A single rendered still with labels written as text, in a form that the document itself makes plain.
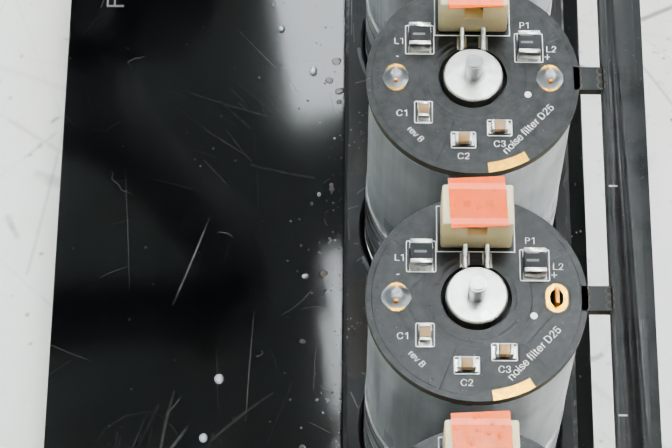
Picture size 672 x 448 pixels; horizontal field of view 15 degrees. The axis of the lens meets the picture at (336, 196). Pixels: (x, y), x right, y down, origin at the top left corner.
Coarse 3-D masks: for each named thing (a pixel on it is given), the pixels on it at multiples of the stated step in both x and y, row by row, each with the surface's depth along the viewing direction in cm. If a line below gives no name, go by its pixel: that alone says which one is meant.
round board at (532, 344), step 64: (384, 256) 29; (448, 256) 29; (512, 256) 29; (576, 256) 29; (384, 320) 29; (448, 320) 29; (512, 320) 29; (576, 320) 29; (448, 384) 28; (512, 384) 28
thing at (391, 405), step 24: (456, 288) 29; (504, 288) 29; (456, 312) 28; (480, 312) 28; (504, 312) 29; (384, 360) 29; (384, 384) 29; (408, 384) 28; (552, 384) 29; (384, 408) 30; (408, 408) 29; (432, 408) 29; (456, 408) 28; (480, 408) 28; (504, 408) 29; (528, 408) 29; (552, 408) 30; (384, 432) 31; (408, 432) 30; (432, 432) 29; (528, 432) 30; (552, 432) 31
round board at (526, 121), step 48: (432, 0) 30; (528, 0) 30; (384, 48) 30; (432, 48) 30; (528, 48) 30; (384, 96) 30; (432, 96) 30; (528, 96) 30; (576, 96) 30; (432, 144) 29; (480, 144) 29; (528, 144) 29
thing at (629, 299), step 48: (624, 0) 30; (624, 48) 30; (624, 96) 30; (624, 144) 29; (624, 192) 29; (624, 240) 29; (624, 288) 29; (624, 336) 28; (624, 384) 28; (624, 432) 28
